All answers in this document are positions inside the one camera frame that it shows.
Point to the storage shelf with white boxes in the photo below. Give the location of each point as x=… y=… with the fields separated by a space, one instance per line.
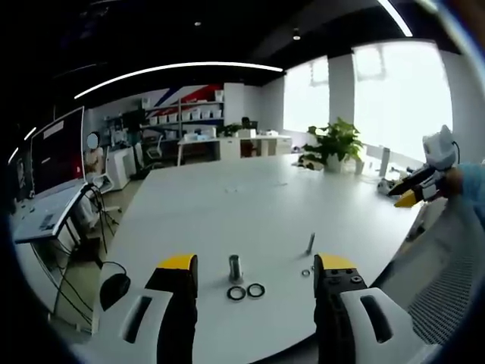
x=182 y=112

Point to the large black washer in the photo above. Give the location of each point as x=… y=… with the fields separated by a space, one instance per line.
x=236 y=294
x=255 y=290

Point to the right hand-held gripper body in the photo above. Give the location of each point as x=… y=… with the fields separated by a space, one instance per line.
x=439 y=151

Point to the white mesh chair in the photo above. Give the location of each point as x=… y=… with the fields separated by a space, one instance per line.
x=443 y=288

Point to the white side desk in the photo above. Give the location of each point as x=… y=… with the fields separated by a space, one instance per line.
x=45 y=216

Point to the white cylinder appliance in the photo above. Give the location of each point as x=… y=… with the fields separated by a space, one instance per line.
x=385 y=161

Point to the curved ceiling light strip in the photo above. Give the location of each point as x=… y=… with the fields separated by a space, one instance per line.
x=170 y=74

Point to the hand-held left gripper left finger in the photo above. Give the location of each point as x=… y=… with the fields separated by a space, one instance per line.
x=178 y=303

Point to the white office chair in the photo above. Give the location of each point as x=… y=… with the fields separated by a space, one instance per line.
x=153 y=149

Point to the person's right hand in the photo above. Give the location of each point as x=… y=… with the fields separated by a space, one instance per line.
x=451 y=182

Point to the white long counter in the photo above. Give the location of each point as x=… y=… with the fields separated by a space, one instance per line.
x=235 y=146

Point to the large dark monitor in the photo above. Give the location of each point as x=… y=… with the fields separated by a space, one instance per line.
x=57 y=151

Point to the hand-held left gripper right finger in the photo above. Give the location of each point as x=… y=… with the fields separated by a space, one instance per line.
x=333 y=303

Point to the thin metal threaded stud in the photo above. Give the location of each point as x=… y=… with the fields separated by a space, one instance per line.
x=310 y=242

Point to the thick metal threaded stud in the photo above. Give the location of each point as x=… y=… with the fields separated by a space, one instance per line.
x=235 y=269

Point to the green potted plant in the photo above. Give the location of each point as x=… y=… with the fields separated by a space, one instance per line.
x=337 y=140

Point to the grey keyboard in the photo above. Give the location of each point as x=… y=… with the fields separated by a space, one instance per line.
x=46 y=221

